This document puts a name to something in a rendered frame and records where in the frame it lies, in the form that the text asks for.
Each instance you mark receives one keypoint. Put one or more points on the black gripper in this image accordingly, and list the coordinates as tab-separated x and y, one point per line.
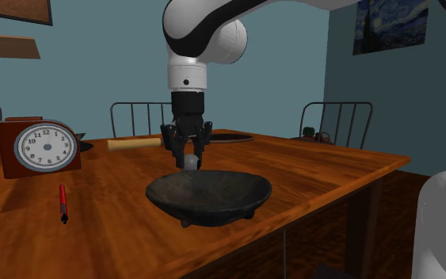
187	106

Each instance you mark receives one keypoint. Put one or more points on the small grey ball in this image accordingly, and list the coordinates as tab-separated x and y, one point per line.
190	163

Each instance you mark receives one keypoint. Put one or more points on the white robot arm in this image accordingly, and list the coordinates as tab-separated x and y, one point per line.
195	31

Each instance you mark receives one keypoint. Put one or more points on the dark round plate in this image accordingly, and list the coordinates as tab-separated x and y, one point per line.
228	138

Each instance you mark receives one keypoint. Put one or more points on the black footed bowl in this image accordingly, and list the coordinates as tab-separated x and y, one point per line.
207	193

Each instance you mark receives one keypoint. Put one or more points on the light wooden rolling pin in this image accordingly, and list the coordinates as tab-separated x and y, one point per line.
133	144

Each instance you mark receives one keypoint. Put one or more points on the wooden table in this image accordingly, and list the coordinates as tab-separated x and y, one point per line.
122	239

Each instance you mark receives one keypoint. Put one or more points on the red pen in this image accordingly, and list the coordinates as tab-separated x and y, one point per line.
63	203

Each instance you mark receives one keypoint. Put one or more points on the brown clock with white dial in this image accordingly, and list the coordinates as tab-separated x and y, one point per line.
45	147

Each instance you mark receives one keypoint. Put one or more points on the brown wooden shelf unit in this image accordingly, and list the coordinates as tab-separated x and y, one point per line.
2	47

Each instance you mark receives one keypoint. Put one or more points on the blue night sky wall picture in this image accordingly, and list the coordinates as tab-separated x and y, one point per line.
390	25

